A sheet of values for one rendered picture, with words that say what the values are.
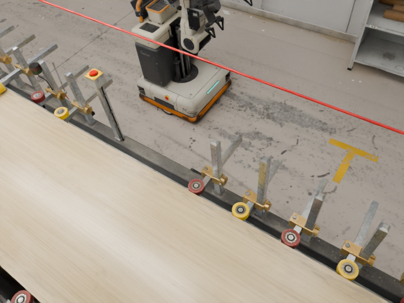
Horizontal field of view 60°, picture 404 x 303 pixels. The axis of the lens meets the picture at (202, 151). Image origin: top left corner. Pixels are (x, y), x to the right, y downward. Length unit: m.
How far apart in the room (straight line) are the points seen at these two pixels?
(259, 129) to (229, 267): 1.80
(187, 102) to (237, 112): 0.52
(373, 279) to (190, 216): 0.86
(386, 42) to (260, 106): 1.44
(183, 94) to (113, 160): 1.33
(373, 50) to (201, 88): 1.76
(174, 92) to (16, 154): 1.46
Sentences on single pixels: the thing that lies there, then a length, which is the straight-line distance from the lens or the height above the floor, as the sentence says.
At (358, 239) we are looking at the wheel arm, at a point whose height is 0.83.
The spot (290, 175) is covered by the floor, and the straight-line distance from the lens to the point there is 2.86.
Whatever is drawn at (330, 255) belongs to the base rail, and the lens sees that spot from 1.83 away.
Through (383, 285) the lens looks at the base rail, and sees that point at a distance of 1.84.
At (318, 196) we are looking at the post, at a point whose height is 1.11.
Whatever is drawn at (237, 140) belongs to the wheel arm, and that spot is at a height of 0.85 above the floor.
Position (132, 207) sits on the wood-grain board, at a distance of 1.72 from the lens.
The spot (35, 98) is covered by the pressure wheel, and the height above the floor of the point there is 0.91.
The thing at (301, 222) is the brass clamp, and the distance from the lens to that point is 1.71.
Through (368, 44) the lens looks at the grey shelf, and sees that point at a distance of 3.97.
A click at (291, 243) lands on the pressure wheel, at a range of 1.59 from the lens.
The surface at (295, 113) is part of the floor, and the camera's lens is 3.29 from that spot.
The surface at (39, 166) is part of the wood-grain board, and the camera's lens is 2.06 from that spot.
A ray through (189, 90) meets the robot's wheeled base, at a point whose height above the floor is 0.28.
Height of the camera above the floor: 2.35
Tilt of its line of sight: 52 degrees down
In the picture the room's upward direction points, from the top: 8 degrees counter-clockwise
